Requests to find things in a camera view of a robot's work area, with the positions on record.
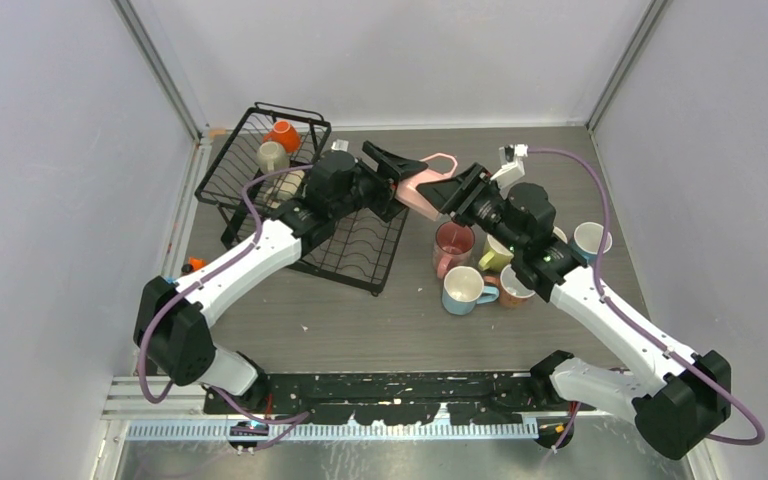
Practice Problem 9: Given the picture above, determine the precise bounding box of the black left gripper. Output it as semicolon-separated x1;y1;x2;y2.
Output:
331;144;426;222

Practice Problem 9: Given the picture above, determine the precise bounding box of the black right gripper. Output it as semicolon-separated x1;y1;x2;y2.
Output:
416;163;524;256

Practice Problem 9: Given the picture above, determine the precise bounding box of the pink cup rack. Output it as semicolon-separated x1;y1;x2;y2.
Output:
393;153;459;223

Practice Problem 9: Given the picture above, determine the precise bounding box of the large pink mug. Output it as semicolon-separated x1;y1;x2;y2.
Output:
432;221;475;279

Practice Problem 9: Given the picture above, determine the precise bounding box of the light green mug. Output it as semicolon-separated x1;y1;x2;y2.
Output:
478;234;514;272

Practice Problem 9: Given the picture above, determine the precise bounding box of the light blue cup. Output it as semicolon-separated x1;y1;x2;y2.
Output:
441;266;500;316

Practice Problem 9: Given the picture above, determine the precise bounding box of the small pink cup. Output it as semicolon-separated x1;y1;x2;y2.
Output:
484;265;536;308

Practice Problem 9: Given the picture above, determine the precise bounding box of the black wire dish rack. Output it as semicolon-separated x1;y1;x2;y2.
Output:
195;102;424;296

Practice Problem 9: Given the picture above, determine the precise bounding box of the blue floral mug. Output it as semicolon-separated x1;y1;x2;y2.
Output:
569;222;613;266

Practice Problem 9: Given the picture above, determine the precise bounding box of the yellow mug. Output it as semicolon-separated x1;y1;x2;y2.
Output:
553;227;568;242

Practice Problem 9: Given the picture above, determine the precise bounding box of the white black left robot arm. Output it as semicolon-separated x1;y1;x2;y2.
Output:
134;142;428;414

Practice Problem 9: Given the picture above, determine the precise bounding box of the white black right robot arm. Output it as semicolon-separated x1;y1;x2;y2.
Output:
417;165;731;460

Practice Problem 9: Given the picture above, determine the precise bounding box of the orange cup top tier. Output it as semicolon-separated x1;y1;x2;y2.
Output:
263;120;302;154

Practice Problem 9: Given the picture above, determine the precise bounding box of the beige mug top tier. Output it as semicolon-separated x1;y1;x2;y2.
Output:
256;141;290;174

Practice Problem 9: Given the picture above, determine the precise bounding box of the colourful toy block pile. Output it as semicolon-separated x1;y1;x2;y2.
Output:
165;257;207;283

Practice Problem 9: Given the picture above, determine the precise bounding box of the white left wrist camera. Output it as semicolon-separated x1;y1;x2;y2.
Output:
330;139;349;152

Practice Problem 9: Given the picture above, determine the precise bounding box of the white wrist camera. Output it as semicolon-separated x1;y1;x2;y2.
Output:
330;139;349;152
491;143;529;192

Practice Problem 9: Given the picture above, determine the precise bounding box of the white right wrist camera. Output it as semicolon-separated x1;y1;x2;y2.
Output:
491;143;529;192

